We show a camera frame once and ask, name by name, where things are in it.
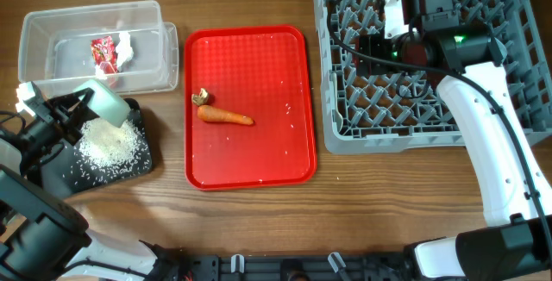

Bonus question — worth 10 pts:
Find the green bowl with rice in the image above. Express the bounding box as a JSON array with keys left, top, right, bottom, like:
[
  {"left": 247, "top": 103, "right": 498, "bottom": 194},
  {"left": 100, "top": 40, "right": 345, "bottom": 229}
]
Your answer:
[{"left": 73, "top": 78, "right": 130, "bottom": 128}]

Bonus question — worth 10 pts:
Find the red snack wrapper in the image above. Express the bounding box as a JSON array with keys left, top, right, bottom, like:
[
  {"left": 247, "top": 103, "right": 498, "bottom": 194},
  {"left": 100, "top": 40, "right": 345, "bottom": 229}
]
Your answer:
[{"left": 91, "top": 35, "right": 117, "bottom": 76}]

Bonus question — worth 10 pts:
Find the white tissue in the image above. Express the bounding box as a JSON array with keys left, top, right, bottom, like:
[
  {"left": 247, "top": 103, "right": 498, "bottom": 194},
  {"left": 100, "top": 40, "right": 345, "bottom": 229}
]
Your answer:
[{"left": 95, "top": 32, "right": 134, "bottom": 79}]

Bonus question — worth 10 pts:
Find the white plastic spoon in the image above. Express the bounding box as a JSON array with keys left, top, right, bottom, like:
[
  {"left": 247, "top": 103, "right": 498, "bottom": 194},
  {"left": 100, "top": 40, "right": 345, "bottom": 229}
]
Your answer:
[{"left": 330, "top": 72, "right": 343, "bottom": 132}]

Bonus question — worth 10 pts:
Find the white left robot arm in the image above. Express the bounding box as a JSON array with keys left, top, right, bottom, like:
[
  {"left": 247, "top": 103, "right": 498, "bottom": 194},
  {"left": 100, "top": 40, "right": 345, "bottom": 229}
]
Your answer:
[{"left": 1, "top": 81, "right": 181, "bottom": 280}]

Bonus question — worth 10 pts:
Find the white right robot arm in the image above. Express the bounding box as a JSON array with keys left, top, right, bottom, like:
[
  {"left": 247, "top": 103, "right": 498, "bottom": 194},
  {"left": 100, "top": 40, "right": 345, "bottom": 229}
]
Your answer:
[{"left": 354, "top": 28, "right": 551, "bottom": 280}]

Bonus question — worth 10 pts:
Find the grey dishwasher rack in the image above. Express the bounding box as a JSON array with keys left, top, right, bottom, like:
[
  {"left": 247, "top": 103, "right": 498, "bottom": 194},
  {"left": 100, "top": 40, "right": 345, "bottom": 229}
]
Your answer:
[{"left": 313, "top": 0, "right": 551, "bottom": 154}]

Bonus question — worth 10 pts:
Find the black tray bin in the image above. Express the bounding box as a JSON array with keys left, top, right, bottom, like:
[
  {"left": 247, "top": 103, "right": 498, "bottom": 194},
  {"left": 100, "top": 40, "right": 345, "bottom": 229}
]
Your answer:
[{"left": 38, "top": 97, "right": 154, "bottom": 200}]

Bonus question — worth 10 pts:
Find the clear plastic bin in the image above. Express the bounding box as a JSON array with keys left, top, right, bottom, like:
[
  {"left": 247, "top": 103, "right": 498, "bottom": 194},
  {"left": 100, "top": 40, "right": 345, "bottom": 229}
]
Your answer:
[{"left": 18, "top": 0, "right": 179, "bottom": 97}]

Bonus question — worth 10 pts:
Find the brown food scrap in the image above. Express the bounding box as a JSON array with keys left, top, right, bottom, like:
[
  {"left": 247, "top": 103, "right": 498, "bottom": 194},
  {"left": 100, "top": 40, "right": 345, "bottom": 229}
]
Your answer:
[{"left": 191, "top": 88, "right": 210, "bottom": 107}]

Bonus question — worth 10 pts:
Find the orange carrot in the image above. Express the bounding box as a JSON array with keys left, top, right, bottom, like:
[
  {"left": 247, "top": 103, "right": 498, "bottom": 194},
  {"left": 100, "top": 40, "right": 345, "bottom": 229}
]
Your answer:
[{"left": 197, "top": 105, "right": 254, "bottom": 126}]

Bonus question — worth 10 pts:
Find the red serving tray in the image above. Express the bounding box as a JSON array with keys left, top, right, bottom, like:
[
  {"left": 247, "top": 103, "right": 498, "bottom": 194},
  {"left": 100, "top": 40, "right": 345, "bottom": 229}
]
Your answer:
[{"left": 183, "top": 25, "right": 317, "bottom": 191}]

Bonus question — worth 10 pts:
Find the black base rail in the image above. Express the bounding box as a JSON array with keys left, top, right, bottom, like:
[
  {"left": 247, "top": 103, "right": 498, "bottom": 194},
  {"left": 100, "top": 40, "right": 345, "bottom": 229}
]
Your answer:
[{"left": 179, "top": 252, "right": 409, "bottom": 281}]

